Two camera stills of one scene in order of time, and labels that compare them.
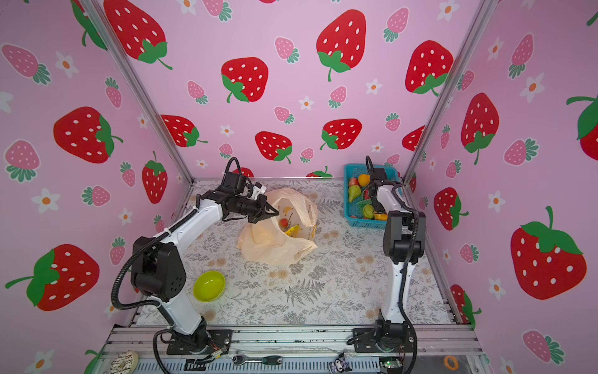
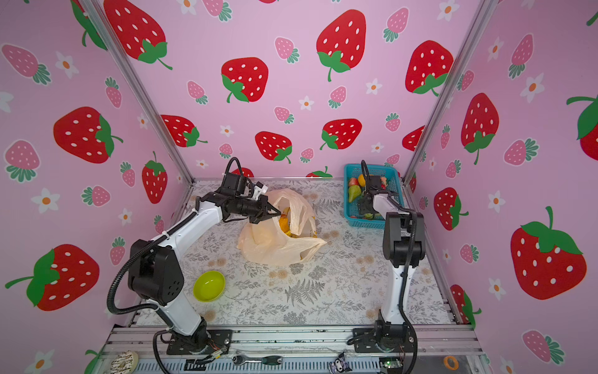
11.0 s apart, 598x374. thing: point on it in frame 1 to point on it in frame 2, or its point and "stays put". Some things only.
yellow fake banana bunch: (293, 231) to (284, 224)
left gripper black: (262, 213) stays put
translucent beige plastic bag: (286, 238) stays put
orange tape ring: (447, 364) stays put
